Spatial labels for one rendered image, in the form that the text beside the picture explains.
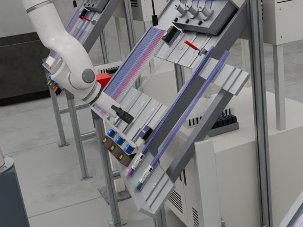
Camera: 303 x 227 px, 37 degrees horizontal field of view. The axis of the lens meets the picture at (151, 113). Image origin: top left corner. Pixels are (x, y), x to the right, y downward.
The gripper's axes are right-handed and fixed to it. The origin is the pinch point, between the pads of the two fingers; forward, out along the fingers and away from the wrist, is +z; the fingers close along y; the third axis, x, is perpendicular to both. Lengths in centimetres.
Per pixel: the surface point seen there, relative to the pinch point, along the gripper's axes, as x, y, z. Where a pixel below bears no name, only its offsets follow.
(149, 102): 11.7, -18.9, 13.2
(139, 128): 0.1, -13.7, 13.3
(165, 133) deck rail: 3.9, -0.3, 17.1
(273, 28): 64, 2, 30
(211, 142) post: 7.6, 33.3, 13.1
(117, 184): -33, -107, 71
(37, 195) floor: -71, -142, 44
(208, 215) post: -12.0, 31.7, 29.8
